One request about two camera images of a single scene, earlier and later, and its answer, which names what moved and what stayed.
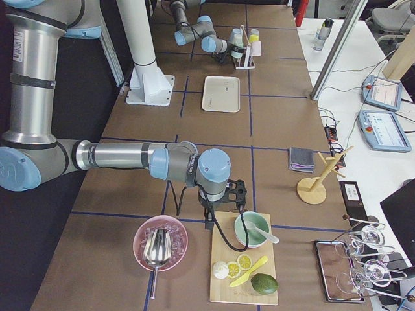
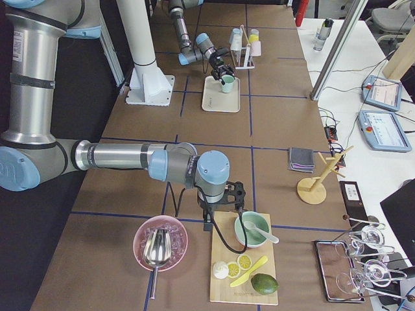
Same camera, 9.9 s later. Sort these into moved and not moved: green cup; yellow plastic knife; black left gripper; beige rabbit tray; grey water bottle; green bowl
Moved: black left gripper; green cup
Not moved: yellow plastic knife; grey water bottle; green bowl; beige rabbit tray
